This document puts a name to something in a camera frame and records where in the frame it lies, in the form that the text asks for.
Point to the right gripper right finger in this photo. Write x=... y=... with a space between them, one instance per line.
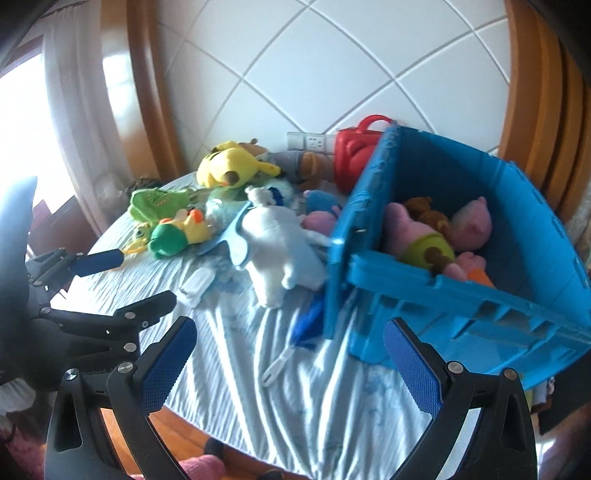
x=503 y=443

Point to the blue and pink small plush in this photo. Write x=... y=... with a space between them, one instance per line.
x=322 y=211

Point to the teal plush in plastic bag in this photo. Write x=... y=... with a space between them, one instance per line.
x=223 y=203

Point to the red plastic toy case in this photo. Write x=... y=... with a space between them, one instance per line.
x=353 y=148

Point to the green frog plush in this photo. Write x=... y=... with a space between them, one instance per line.
x=155 y=204

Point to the pink and grey round plush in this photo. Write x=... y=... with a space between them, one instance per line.
x=471 y=226

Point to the yellow duck plush green hat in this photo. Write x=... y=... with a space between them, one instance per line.
x=171 y=236

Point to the white striped tablecloth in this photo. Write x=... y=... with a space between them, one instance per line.
x=327 y=415

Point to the brown teddy bear plush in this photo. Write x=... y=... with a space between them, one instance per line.
x=419 y=209

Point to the striped shirt brown doll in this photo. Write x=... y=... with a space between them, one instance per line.
x=308 y=170

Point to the pink pig plush green shirt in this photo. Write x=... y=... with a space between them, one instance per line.
x=417 y=244

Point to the yellow Pikachu plush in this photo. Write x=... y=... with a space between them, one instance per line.
x=230 y=165

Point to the blue plastic storage crate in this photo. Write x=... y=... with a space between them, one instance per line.
x=536 y=317

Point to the white seal plush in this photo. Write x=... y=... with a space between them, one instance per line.
x=281 y=252

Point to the white curtain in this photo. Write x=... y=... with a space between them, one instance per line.
x=82 y=114

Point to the white wall socket strip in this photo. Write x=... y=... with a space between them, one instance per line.
x=320 y=143

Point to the green one-eyed monster toy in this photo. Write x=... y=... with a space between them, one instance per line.
x=141 y=234

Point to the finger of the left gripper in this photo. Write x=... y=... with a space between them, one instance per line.
x=55 y=270
x=86 y=334

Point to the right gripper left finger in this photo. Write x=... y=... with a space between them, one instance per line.
x=78 y=444

